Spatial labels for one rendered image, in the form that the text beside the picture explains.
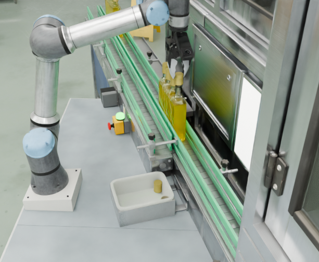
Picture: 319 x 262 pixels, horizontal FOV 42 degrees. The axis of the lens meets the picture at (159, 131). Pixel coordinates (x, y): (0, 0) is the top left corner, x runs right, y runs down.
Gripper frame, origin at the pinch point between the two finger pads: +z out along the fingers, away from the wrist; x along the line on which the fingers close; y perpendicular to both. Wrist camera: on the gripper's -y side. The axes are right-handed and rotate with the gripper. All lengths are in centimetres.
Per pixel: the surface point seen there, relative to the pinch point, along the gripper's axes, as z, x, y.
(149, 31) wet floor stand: 107, -81, 315
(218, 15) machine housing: -22.9, -15.1, 0.2
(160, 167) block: 34.3, 11.8, -12.9
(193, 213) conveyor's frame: 40, 6, -37
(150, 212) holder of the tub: 40, 22, -31
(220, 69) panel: -5.8, -12.6, -11.0
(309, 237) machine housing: -33, 23, -110
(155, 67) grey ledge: 31, -13, 71
